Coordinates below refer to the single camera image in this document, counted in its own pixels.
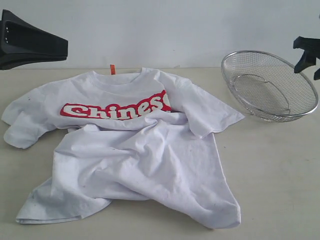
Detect round wire mesh basket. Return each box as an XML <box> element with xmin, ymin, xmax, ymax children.
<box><xmin>221</xmin><ymin>50</ymin><xmax>319</xmax><ymax>122</ymax></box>

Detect white t-shirt red lettering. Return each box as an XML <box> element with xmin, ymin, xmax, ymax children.
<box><xmin>1</xmin><ymin>68</ymin><xmax>243</xmax><ymax>229</ymax></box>

